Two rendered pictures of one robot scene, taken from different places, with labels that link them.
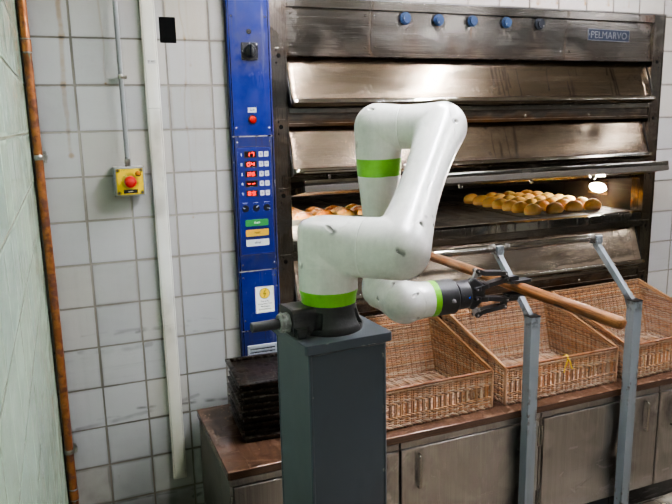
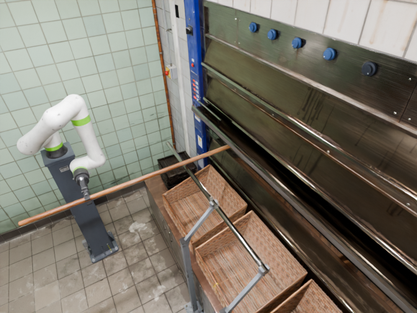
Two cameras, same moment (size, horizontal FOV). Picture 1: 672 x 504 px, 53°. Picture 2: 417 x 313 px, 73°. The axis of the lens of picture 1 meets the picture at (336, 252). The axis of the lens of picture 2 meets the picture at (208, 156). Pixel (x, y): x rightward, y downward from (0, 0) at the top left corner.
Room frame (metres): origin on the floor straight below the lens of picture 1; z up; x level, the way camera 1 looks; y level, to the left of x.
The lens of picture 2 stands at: (2.39, -1.73, 2.41)
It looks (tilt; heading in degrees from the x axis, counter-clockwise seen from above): 39 degrees down; 85
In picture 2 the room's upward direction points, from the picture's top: 3 degrees counter-clockwise
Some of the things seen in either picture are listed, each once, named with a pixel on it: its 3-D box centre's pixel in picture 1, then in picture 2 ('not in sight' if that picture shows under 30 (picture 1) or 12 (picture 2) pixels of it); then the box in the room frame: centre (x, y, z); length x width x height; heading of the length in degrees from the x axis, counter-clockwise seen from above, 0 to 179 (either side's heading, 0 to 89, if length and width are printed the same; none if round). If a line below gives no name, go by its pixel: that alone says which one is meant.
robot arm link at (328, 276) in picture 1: (333, 258); (47, 136); (1.43, 0.01, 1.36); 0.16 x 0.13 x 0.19; 66
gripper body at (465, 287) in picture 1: (468, 293); (83, 182); (1.70, -0.34, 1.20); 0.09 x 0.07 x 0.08; 112
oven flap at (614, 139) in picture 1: (487, 143); (294, 149); (2.92, -0.67, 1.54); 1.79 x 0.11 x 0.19; 112
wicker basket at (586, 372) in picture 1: (525, 342); (246, 266); (2.68, -0.79, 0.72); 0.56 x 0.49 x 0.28; 112
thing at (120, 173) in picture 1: (129, 180); (171, 71); (2.32, 0.71, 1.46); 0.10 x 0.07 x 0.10; 112
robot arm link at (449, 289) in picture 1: (442, 296); (82, 176); (1.68, -0.27, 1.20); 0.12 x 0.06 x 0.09; 22
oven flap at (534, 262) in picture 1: (485, 261); (281, 216); (2.92, -0.67, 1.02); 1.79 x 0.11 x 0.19; 112
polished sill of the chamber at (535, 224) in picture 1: (482, 229); (287, 199); (2.95, -0.66, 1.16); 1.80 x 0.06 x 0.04; 112
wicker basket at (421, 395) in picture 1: (398, 364); (202, 205); (2.46, -0.23, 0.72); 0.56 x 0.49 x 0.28; 113
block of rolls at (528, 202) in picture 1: (530, 200); not in sight; (3.55, -1.04, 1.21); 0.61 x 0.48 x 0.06; 22
